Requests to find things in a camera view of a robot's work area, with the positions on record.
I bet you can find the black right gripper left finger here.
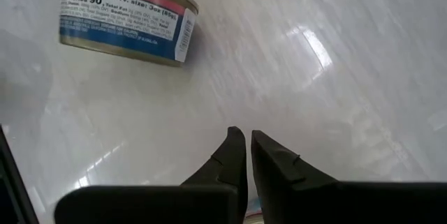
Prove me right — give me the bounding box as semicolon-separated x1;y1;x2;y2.
53;126;249;224

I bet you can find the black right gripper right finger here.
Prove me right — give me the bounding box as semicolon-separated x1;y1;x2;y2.
250;129;447;224

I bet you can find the gold-lid salmon can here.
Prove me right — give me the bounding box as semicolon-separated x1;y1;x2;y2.
244;197;263;224
58;0;200;68

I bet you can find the black metal table frame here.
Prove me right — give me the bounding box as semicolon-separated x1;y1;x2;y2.
0;124;40;224

